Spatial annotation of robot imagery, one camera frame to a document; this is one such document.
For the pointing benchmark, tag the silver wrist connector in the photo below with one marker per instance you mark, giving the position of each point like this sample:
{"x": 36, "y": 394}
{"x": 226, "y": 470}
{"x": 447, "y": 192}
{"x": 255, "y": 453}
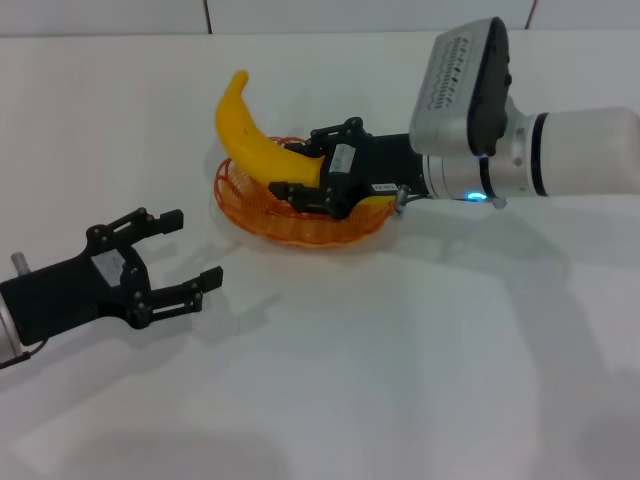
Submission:
{"x": 401, "y": 197}
{"x": 19, "y": 262}

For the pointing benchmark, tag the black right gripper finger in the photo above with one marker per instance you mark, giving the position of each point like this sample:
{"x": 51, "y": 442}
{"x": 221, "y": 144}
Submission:
{"x": 305, "y": 197}
{"x": 320, "y": 135}

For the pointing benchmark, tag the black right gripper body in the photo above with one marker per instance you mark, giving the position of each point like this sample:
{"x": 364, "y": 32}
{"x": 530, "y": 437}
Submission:
{"x": 390, "y": 160}

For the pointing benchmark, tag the yellow banana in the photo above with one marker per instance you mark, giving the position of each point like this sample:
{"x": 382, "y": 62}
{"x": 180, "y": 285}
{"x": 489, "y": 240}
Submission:
{"x": 245, "y": 135}

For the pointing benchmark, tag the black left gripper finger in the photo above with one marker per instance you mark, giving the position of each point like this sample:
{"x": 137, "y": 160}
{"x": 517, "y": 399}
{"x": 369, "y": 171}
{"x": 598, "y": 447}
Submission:
{"x": 210, "y": 279}
{"x": 170, "y": 220}

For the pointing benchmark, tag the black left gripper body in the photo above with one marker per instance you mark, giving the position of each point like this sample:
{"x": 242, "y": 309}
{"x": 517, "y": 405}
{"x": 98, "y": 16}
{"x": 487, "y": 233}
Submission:
{"x": 55, "y": 295}

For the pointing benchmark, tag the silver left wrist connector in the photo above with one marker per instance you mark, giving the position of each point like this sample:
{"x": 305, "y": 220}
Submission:
{"x": 19, "y": 262}

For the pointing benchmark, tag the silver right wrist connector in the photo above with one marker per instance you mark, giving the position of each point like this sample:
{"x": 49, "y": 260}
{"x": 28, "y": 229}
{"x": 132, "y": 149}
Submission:
{"x": 401, "y": 197}

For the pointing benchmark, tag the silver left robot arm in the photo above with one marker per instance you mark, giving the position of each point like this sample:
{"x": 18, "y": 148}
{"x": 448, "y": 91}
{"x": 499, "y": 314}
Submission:
{"x": 6, "y": 330}

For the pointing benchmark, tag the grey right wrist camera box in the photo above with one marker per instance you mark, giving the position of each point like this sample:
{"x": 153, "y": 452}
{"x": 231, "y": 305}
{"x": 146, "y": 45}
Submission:
{"x": 450, "y": 90}

